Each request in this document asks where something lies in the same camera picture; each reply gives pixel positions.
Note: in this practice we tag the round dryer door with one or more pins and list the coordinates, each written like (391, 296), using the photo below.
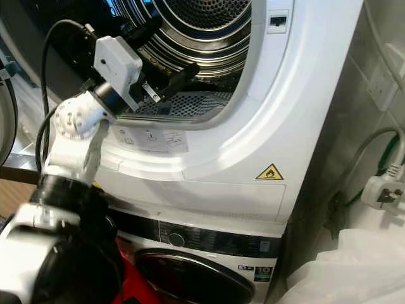
(7, 114)

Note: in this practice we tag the black washer dial knob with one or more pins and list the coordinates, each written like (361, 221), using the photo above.
(176, 239)

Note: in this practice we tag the red plastic item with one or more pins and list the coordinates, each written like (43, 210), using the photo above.
(133, 288)

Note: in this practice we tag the grey perforated lint filter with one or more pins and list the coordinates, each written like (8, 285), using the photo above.
(196, 102)

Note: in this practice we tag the white washing machine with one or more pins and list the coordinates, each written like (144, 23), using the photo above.
(228, 237)

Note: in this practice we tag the white wall socket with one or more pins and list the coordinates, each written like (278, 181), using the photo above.
(381, 85)

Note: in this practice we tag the white plastic bag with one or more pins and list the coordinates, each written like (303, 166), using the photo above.
(354, 272)

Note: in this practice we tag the yellow fire warning sticker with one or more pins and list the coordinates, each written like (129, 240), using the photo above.
(269, 173)

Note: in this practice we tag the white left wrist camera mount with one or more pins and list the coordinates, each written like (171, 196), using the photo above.
(117, 63)

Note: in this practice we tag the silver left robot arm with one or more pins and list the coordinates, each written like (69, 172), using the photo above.
(76, 120)

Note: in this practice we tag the steel shelf ledge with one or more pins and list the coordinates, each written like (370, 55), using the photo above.
(19, 166)

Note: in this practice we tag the green warranty sticker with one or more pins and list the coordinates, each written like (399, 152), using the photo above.
(263, 274)

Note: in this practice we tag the white power plug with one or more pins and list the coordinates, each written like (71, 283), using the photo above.
(380, 190)

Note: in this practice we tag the steel dryer drum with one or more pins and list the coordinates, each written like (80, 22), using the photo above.
(221, 38)

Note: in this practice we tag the white tumble dryer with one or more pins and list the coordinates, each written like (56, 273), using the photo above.
(228, 177)

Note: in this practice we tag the white instruction sticker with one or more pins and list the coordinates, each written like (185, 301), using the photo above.
(152, 139)

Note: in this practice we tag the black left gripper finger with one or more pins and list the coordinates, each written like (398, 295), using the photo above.
(144, 28)
(177, 79)

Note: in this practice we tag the dark round washer door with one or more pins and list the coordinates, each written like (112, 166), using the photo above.
(190, 278)

